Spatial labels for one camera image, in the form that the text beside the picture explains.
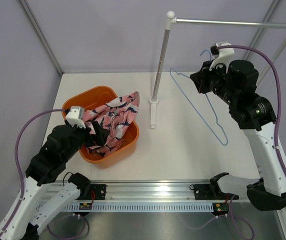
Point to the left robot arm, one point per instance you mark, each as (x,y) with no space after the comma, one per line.
(24,221)

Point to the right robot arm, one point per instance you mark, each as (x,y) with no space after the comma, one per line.
(236,85)

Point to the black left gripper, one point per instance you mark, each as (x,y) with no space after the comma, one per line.
(98,139)

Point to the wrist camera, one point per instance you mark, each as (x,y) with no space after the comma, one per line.
(221,56)
(74,116)

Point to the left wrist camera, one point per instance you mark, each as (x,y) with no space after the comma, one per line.
(74,116)

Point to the aluminium mounting rail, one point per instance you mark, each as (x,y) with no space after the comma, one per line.
(153,191)

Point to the pink shark print shorts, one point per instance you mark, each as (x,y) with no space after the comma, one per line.
(115,116)

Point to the orange plastic basket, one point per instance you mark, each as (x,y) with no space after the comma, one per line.
(90,100)

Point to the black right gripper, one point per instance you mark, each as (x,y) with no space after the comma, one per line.
(201,78)

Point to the white slotted cable duct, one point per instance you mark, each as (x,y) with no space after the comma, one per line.
(144,207)

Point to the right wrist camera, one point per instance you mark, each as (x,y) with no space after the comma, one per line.
(221,56)

